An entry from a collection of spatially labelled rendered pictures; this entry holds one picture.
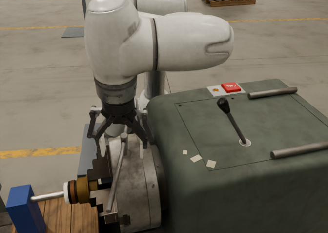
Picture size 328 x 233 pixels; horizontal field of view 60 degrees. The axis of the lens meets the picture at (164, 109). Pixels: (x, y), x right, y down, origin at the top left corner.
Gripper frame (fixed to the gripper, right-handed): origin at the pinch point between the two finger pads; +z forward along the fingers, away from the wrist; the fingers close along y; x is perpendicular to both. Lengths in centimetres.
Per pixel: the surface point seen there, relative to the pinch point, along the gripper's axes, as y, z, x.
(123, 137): 0.0, -1.8, 2.5
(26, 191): -30.7, 19.7, -3.6
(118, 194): -0.6, 10.8, -7.7
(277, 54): 191, 186, 349
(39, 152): -103, 157, 111
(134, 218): 4.1, 17.8, -10.9
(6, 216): -48, 46, 0
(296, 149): 48.7, 0.0, 3.4
